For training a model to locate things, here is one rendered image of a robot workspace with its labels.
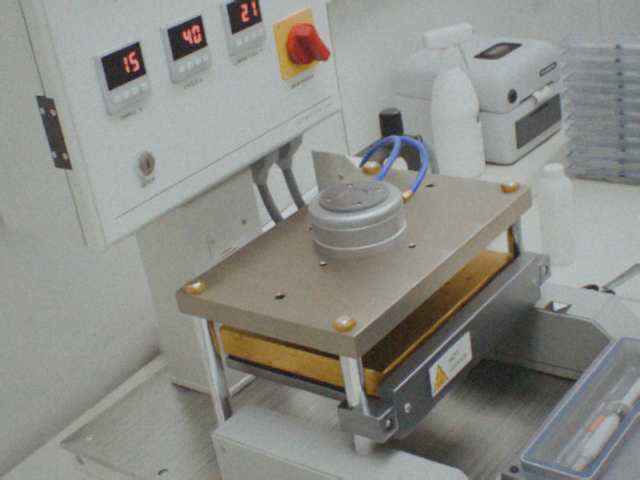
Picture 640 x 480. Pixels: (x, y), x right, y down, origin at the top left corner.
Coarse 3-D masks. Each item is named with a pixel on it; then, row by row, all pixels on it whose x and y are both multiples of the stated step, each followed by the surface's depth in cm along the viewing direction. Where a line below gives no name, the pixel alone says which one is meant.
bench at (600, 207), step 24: (576, 192) 176; (600, 192) 175; (624, 192) 173; (528, 216) 171; (576, 216) 168; (600, 216) 167; (624, 216) 166; (504, 240) 165; (528, 240) 163; (576, 240) 161; (600, 240) 160; (624, 240) 159; (576, 264) 154; (600, 264) 153; (624, 264) 152; (600, 288) 147; (624, 288) 146; (96, 408) 140; (72, 432) 135; (48, 456) 131
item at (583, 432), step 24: (624, 360) 86; (600, 384) 83; (624, 384) 83; (576, 408) 81; (600, 408) 81; (624, 408) 80; (552, 432) 79; (576, 432) 79; (600, 432) 78; (528, 456) 77; (552, 456) 77; (576, 456) 76; (600, 456) 76
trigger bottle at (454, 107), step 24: (432, 48) 169; (456, 48) 170; (456, 72) 171; (432, 96) 173; (456, 96) 170; (432, 120) 175; (456, 120) 172; (480, 120) 174; (456, 144) 173; (480, 144) 175; (456, 168) 175; (480, 168) 176
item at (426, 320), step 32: (480, 256) 94; (512, 256) 94; (448, 288) 90; (480, 288) 90; (416, 320) 86; (448, 320) 86; (224, 352) 91; (256, 352) 88; (288, 352) 86; (320, 352) 84; (384, 352) 82; (288, 384) 88; (320, 384) 85
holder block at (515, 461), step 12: (588, 372) 87; (576, 384) 86; (636, 432) 79; (528, 444) 80; (624, 444) 78; (636, 444) 78; (516, 456) 79; (624, 456) 77; (636, 456) 76; (516, 468) 77; (612, 468) 76; (624, 468) 75; (636, 468) 75
